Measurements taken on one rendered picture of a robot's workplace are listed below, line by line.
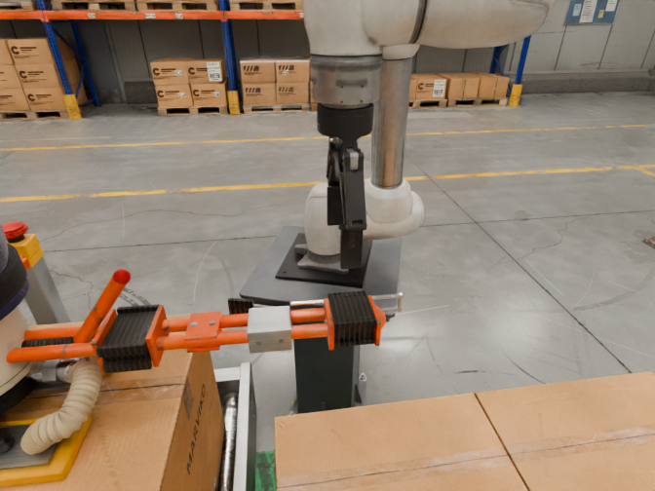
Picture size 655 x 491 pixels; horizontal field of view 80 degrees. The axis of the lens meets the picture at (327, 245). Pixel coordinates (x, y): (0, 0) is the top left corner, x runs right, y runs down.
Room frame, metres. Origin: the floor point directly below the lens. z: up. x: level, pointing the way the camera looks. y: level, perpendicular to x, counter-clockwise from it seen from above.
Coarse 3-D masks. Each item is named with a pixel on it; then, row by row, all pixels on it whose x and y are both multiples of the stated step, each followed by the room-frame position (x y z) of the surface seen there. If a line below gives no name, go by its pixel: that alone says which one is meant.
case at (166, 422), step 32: (128, 384) 0.48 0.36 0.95; (160, 384) 0.48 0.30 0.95; (192, 384) 0.52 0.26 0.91; (0, 416) 0.42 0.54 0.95; (32, 416) 0.42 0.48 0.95; (96, 416) 0.42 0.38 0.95; (128, 416) 0.42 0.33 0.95; (160, 416) 0.42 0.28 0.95; (192, 416) 0.48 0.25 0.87; (96, 448) 0.36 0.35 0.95; (128, 448) 0.36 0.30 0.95; (160, 448) 0.36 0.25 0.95; (192, 448) 0.44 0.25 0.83; (64, 480) 0.31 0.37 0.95; (96, 480) 0.31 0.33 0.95; (128, 480) 0.31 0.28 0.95; (160, 480) 0.31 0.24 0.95; (192, 480) 0.40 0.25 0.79
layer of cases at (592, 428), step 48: (576, 384) 0.83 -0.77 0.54; (624, 384) 0.83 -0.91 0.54; (288, 432) 0.67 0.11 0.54; (336, 432) 0.67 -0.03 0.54; (384, 432) 0.67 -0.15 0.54; (432, 432) 0.67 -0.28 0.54; (480, 432) 0.67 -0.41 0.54; (528, 432) 0.67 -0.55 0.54; (576, 432) 0.67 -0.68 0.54; (624, 432) 0.67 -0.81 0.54; (288, 480) 0.54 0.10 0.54; (336, 480) 0.54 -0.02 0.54; (384, 480) 0.54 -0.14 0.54; (432, 480) 0.54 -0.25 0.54; (480, 480) 0.54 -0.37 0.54; (528, 480) 0.54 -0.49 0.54; (576, 480) 0.54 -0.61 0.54; (624, 480) 0.54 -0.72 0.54
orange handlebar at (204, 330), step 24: (24, 264) 0.67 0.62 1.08; (216, 312) 0.51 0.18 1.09; (312, 312) 0.52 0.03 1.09; (24, 336) 0.46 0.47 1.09; (48, 336) 0.46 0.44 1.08; (72, 336) 0.46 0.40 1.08; (168, 336) 0.46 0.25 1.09; (192, 336) 0.45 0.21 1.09; (216, 336) 0.45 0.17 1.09; (240, 336) 0.46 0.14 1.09; (312, 336) 0.47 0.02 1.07; (24, 360) 0.42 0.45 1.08
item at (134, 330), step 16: (112, 320) 0.48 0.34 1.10; (128, 320) 0.49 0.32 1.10; (144, 320) 0.49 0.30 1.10; (160, 320) 0.48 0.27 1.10; (96, 336) 0.44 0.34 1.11; (112, 336) 0.45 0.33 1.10; (128, 336) 0.45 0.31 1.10; (144, 336) 0.45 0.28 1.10; (96, 352) 0.41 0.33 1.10; (112, 352) 0.42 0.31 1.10; (128, 352) 0.42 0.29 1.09; (144, 352) 0.42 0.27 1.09; (160, 352) 0.45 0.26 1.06; (112, 368) 0.42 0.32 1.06; (128, 368) 0.42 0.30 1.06; (144, 368) 0.42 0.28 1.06
